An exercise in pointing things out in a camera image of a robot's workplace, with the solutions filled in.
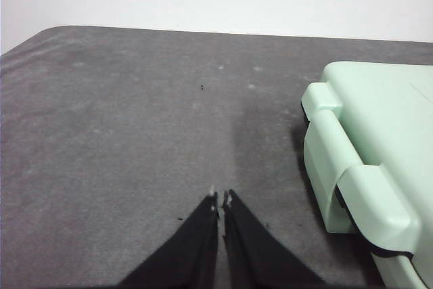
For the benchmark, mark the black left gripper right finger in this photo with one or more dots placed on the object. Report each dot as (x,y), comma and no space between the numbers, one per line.
(257,255)

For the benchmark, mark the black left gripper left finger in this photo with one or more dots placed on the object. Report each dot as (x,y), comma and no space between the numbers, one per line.
(189,251)

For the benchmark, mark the mint green breakfast machine base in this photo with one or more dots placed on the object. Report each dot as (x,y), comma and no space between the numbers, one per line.
(321,167)

